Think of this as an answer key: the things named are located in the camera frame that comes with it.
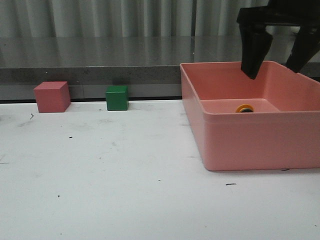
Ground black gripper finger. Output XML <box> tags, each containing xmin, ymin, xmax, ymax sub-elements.
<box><xmin>285</xmin><ymin>23</ymin><xmax>320</xmax><ymax>73</ymax></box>
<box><xmin>239</xmin><ymin>24</ymin><xmax>273</xmax><ymax>79</ymax></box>

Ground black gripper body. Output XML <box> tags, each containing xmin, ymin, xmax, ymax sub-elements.
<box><xmin>236</xmin><ymin>0</ymin><xmax>320</xmax><ymax>29</ymax></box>

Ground yellow push button switch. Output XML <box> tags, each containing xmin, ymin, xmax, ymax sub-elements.
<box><xmin>235</xmin><ymin>104</ymin><xmax>254</xmax><ymax>113</ymax></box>

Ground pink plastic bin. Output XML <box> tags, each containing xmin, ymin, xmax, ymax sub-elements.
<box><xmin>180</xmin><ymin>61</ymin><xmax>320</xmax><ymax>171</ymax></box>

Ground grey stone counter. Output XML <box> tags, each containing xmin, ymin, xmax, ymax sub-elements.
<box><xmin>0</xmin><ymin>34</ymin><xmax>320</xmax><ymax>101</ymax></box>

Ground green cube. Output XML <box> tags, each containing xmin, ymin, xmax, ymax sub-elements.
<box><xmin>105</xmin><ymin>85</ymin><xmax>129</xmax><ymax>111</ymax></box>

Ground pink cube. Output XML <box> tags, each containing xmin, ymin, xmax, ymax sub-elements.
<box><xmin>33</xmin><ymin>81</ymin><xmax>71</xmax><ymax>113</ymax></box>

